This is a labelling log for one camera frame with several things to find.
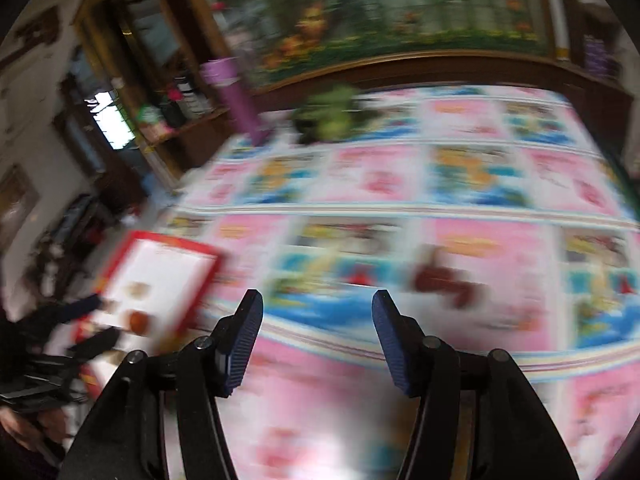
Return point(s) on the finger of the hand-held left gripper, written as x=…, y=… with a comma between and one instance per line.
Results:
x=75, y=310
x=95, y=342

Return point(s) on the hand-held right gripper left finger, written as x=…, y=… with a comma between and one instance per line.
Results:
x=245, y=340

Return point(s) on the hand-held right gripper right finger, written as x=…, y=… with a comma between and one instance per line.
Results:
x=392, y=340

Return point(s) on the large orange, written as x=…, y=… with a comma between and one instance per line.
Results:
x=139, y=321

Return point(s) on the brown kiwi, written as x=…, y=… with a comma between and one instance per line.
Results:
x=137, y=290

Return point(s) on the red box with white inside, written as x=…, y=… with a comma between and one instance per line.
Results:
x=160, y=280

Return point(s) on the person's left hand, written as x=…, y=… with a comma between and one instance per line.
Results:
x=22, y=430

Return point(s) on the red date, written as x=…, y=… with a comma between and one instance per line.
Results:
x=427, y=280
x=452, y=278
x=472, y=296

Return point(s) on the small round brown longan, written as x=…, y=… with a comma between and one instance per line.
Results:
x=434, y=258

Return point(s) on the bright window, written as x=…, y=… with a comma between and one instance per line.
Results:
x=111, y=120

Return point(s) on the cluster of toiletry bottles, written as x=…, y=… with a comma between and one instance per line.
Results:
x=170, y=107

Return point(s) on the green leafy vegetable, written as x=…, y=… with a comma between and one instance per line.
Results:
x=330, y=110

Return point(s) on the purple thermos bottle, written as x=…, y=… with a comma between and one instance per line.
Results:
x=235, y=97

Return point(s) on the small purple bottle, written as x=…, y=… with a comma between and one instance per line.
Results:
x=591, y=57

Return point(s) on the wooden wall shelf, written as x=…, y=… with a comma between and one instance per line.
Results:
x=145, y=40

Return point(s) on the flower garden wall mural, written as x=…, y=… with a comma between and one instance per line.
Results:
x=375, y=5

